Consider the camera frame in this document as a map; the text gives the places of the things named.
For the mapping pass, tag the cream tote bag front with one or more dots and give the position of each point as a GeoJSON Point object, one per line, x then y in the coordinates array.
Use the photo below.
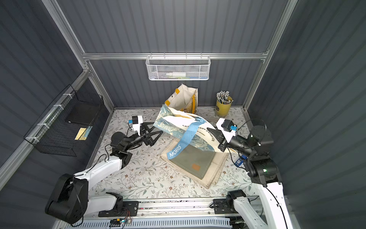
{"type": "Point", "coordinates": [212, 174]}

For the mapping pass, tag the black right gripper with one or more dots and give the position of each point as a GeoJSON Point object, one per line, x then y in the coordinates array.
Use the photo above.
{"type": "Point", "coordinates": [223, 140]}

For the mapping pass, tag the cream tote blue print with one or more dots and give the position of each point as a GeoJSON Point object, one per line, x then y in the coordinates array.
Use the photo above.
{"type": "Point", "coordinates": [190, 129]}

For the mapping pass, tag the bundle of pencils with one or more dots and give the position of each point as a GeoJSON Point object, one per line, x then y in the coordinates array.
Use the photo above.
{"type": "Point", "coordinates": [223, 97]}

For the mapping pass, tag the yellow pencil cup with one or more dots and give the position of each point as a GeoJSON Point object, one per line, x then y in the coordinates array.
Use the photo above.
{"type": "Point", "coordinates": [221, 109]}

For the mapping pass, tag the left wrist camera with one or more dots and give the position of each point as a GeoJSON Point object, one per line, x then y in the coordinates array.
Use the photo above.
{"type": "Point", "coordinates": [135, 123]}

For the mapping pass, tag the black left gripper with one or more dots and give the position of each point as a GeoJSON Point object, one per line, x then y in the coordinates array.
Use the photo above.
{"type": "Point", "coordinates": [144, 134]}

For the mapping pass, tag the black notebook in basket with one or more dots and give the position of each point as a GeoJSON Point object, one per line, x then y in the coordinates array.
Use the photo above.
{"type": "Point", "coordinates": [83, 113]}

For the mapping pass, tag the white tube in basket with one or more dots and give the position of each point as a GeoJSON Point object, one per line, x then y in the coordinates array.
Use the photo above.
{"type": "Point", "coordinates": [178, 75]}

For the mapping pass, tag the yellow sticky notepad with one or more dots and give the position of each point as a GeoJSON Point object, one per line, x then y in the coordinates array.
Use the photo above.
{"type": "Point", "coordinates": [82, 134]}

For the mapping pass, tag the blue black marker device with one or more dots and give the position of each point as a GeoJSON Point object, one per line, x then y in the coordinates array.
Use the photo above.
{"type": "Point", "coordinates": [239, 162]}

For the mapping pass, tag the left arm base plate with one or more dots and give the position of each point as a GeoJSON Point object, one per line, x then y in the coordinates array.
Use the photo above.
{"type": "Point", "coordinates": [121, 209]}

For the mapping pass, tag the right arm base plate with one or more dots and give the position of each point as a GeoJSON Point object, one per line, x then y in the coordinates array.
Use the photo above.
{"type": "Point", "coordinates": [220, 206]}

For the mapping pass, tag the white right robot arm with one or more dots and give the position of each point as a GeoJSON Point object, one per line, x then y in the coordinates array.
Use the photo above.
{"type": "Point", "coordinates": [264, 174]}

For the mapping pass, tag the black wire wall basket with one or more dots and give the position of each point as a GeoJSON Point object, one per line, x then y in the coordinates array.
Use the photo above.
{"type": "Point", "coordinates": [54, 136]}

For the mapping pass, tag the olive green canvas bag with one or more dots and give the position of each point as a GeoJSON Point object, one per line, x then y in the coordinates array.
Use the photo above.
{"type": "Point", "coordinates": [194, 161]}

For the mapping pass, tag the white wire wall basket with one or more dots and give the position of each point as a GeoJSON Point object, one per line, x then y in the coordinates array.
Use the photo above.
{"type": "Point", "coordinates": [196, 69]}

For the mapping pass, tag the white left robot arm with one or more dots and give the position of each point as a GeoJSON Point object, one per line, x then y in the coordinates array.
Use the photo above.
{"type": "Point", "coordinates": [70, 200]}

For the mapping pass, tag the cream tote yellow handles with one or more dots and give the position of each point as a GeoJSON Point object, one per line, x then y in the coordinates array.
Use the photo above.
{"type": "Point", "coordinates": [184, 99]}

